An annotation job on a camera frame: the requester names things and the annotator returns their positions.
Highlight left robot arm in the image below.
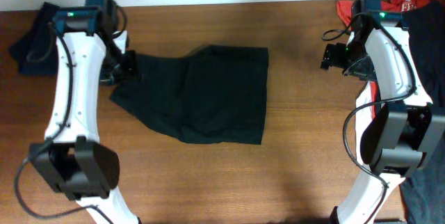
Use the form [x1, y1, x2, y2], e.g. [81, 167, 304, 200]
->
[24, 0, 140, 223]

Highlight black garment on right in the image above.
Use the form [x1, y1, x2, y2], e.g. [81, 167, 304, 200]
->
[400, 1, 444, 224]

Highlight dark green shorts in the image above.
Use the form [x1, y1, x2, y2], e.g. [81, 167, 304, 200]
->
[110, 45, 269, 145]

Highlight red t-shirt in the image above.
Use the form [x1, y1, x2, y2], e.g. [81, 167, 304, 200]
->
[336, 0, 439, 120]

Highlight folded navy blue garment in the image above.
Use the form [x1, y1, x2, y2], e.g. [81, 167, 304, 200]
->
[9, 2, 59, 76]

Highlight white garment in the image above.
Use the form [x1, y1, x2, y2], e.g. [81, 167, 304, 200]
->
[355, 82, 375, 168]

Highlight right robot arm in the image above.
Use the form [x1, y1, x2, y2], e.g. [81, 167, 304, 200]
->
[321, 0, 444, 223]

